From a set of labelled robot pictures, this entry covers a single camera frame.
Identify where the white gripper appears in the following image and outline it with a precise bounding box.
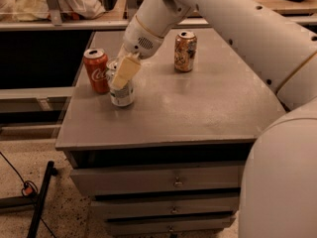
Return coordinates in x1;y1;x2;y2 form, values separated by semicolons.
111;14;164;90

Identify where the green white 7up can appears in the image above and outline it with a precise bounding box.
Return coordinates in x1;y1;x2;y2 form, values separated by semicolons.
106;59;134;107

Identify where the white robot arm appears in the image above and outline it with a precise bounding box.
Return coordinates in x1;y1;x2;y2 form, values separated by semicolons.
113;0;317;238

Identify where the red coke can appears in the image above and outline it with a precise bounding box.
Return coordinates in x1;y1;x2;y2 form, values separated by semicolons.
83;49;109;94

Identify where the orange patterned soda can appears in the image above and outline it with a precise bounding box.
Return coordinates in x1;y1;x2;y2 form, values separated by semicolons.
174;30;197;72

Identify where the white cloth on shelf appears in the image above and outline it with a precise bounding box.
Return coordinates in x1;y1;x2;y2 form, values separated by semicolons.
0;0;105;22

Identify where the grey drawer cabinet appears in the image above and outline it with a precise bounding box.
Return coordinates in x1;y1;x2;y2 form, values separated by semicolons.
56;29;284;229

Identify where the top grey drawer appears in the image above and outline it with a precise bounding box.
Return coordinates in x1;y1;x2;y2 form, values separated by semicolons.
70;162;244;195

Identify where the grey drawer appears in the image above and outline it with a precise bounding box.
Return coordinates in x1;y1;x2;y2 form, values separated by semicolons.
106;214;235;236
91;193;239;219
70;162;244;195

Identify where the black stand leg left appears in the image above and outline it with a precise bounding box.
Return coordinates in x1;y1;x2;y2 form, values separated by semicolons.
27;161;57;238

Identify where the bottom grey drawer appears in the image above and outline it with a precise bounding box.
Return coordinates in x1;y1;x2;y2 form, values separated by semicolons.
106;214;235;236

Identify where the middle grey drawer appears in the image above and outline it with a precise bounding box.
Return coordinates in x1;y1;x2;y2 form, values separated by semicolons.
91;193;239;219

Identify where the grey metal bracket left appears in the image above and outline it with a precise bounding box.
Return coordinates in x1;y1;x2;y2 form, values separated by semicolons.
46;0;62;26

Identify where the black cable with orange clip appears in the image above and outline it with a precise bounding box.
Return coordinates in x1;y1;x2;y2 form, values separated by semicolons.
0;152;57;238

